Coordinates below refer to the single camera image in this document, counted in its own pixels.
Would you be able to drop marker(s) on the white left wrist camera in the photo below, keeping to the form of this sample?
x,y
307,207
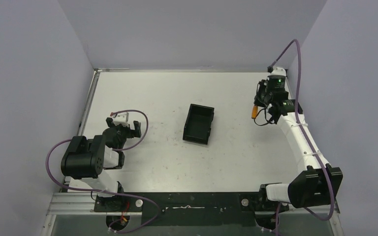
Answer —
x,y
120,119

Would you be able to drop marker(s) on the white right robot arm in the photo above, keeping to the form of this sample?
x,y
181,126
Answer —
x,y
317,183

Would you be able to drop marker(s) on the orange handled screwdriver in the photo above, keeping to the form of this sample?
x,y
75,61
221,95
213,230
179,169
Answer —
x,y
255,111

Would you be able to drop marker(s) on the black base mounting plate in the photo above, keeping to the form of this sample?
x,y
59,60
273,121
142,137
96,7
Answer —
x,y
245,209

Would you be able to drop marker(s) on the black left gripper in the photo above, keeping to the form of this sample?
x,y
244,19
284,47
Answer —
x,y
123,129

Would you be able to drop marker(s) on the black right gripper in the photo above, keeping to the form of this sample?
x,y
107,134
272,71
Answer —
x,y
264,86

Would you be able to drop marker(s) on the aluminium front frame rail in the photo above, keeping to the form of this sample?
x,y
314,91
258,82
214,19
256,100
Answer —
x,y
73,203

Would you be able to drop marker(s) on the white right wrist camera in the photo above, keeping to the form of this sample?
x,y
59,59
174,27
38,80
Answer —
x,y
277,71

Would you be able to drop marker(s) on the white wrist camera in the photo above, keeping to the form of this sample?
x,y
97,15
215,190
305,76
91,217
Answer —
x,y
120,119
277,71

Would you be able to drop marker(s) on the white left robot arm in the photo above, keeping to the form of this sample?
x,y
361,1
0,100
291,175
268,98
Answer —
x,y
88,160

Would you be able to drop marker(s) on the black plastic bin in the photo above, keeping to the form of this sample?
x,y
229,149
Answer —
x,y
197,128

